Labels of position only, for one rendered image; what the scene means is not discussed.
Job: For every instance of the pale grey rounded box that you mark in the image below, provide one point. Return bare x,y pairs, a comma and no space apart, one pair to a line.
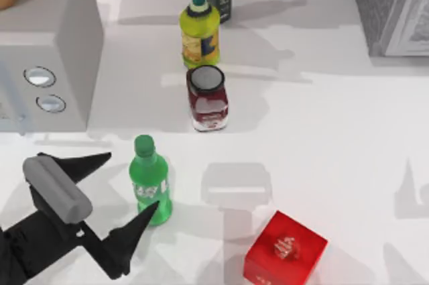
57,187

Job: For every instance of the green bottle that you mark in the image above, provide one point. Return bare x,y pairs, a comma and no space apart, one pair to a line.
151,177

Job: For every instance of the small round microwave knob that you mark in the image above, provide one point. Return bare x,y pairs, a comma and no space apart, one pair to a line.
51,103

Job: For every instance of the large round microwave knob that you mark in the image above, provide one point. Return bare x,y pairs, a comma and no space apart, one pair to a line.
39,76

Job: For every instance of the red jar with grey lid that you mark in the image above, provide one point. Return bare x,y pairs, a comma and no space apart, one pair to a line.
208,104

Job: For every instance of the pale microwave oven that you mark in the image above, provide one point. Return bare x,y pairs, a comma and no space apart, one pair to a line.
67,13

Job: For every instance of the red box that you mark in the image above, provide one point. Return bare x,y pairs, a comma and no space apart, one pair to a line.
285,248

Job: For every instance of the yellow bottle with teal cap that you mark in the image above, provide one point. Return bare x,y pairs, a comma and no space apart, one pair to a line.
200,37

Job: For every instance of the grey cabinet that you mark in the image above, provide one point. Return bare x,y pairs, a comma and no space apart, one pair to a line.
372,3

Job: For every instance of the pale grey cabinet door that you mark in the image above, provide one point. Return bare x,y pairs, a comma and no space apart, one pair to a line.
414,20

